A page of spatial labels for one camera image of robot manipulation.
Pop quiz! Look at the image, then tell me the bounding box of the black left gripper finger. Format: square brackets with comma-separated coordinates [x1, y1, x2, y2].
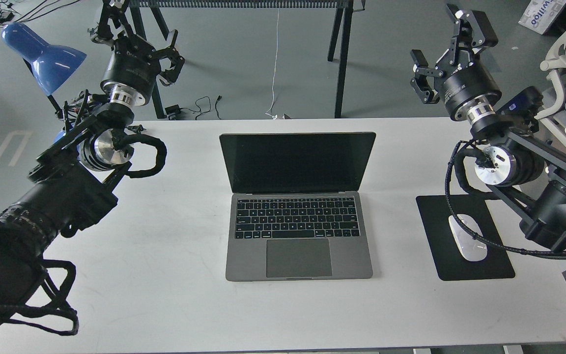
[89, 0, 134, 46]
[153, 30, 186, 87]

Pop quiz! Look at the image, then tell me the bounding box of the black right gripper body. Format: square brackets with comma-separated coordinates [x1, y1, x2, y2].
[434, 53, 502, 121]

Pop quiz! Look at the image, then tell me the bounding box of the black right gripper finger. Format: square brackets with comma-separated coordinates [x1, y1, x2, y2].
[410, 49, 446, 104]
[445, 4, 499, 69]

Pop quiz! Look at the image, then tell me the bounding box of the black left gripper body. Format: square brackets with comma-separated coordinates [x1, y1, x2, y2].
[101, 38, 160, 108]

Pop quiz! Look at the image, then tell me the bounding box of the grey laptop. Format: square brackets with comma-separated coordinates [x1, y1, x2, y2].
[219, 132, 376, 282]

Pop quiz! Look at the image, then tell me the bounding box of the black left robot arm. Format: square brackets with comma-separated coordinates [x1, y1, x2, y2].
[0, 0, 185, 336]

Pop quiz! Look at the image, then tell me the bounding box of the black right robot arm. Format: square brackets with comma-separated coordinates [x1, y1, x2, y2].
[410, 4, 566, 258]

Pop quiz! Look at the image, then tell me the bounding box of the white cardboard box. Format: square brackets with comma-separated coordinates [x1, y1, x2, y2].
[517, 0, 566, 34]

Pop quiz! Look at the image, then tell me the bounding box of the blue desk lamp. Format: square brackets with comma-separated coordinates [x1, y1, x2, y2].
[1, 22, 87, 119]

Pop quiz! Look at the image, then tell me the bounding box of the white computer mouse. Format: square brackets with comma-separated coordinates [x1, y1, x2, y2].
[448, 214, 488, 262]

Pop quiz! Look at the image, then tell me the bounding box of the black mouse pad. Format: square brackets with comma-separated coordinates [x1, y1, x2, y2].
[416, 195, 516, 281]

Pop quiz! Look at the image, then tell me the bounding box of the black power adapter with cable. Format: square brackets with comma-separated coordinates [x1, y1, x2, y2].
[165, 95, 222, 120]

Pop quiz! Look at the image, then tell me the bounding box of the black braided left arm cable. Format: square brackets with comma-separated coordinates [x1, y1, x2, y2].
[111, 133, 168, 178]

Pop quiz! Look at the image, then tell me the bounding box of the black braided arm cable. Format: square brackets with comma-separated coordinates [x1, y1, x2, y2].
[444, 140, 566, 261]
[111, 133, 168, 178]

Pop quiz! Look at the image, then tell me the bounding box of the black metal table frame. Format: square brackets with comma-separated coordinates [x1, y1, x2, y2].
[130, 0, 357, 119]

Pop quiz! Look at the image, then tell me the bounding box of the white hanging cable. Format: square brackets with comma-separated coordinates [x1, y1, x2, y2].
[265, 9, 281, 119]

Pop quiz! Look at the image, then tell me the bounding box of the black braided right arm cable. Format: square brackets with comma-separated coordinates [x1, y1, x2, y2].
[444, 140, 566, 261]

